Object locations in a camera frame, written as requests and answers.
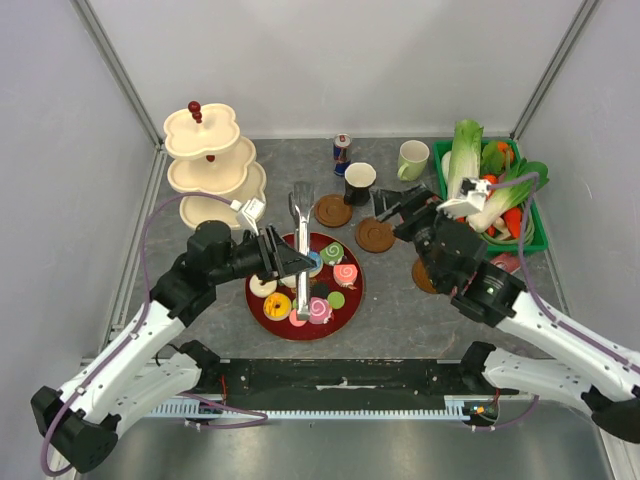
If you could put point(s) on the yellow frosted donut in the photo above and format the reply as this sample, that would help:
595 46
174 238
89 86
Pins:
277 306

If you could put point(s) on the brown wooden coaster middle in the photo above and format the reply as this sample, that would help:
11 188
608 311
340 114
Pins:
374 236

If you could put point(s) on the white cream sandwich bun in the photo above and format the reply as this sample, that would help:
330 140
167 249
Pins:
289 281

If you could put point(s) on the black mug white inside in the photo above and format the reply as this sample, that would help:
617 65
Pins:
359 178

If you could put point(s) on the black sandwich cookie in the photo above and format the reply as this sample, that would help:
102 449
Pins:
320 290

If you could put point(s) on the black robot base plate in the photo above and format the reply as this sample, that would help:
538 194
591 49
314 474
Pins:
250 383

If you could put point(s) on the toy napa cabbage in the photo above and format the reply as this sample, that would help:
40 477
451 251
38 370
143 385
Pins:
465 155

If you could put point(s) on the green macaron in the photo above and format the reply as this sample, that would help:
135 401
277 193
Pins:
336 300

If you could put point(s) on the brown wooden coaster right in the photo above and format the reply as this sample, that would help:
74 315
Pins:
421 278

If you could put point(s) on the brown wooden coaster left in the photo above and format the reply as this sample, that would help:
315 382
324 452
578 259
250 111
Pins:
331 211

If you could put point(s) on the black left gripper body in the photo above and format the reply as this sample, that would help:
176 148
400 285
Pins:
268 265

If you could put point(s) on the toy green long beans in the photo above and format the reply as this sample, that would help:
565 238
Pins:
527 235

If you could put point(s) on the plain white donut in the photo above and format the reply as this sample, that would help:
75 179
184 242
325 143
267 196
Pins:
260 288

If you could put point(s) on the salmon pink swirl roll cake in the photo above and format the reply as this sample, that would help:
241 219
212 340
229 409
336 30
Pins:
345 275

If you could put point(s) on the toy leafy green vegetable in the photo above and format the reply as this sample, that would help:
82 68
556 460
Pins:
496 158

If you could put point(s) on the brown wooden coaster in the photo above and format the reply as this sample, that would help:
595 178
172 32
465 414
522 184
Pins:
331 211
374 236
421 278

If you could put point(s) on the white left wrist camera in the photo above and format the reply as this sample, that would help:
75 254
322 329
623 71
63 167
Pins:
249 213

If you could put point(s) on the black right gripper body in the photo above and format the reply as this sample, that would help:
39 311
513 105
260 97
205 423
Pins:
424 215

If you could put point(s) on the toy orange carrot upper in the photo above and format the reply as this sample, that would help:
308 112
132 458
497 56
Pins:
492 179

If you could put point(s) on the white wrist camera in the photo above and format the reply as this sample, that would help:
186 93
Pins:
470 199
249 213

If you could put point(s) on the pink macaron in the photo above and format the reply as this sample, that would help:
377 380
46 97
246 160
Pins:
294 320

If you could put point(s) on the round red lacquer tray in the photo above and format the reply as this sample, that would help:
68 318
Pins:
339 317

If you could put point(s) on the green plastic crate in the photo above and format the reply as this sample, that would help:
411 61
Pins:
540 242

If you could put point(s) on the toy bok choy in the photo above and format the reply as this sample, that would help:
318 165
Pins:
516 192

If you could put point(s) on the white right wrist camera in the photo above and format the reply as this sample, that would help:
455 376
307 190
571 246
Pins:
470 199

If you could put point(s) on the red bull can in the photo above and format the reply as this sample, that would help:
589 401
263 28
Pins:
341 145

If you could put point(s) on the hot pink swirl roll cake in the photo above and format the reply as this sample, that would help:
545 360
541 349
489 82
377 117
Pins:
320 311

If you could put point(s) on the cream three-tier dessert stand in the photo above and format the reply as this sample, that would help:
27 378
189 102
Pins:
213 163

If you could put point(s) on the green swirl roll cake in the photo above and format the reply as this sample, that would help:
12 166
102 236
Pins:
332 254

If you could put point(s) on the white slotted cable duct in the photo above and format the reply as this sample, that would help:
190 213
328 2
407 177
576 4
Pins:
193 410

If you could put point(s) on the light green mug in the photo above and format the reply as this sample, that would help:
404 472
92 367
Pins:
412 160

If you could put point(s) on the silver metal serving tongs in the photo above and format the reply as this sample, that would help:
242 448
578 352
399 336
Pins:
301 202

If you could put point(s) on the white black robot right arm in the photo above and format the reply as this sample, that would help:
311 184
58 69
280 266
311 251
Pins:
584 371

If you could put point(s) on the blue frosted donut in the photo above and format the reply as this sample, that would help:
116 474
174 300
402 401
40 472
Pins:
318 264

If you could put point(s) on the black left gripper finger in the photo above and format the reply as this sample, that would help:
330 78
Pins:
295 259
291 270

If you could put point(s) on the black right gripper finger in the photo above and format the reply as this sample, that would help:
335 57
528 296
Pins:
384 198
392 215

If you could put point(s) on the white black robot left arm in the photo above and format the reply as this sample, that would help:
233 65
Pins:
84 418

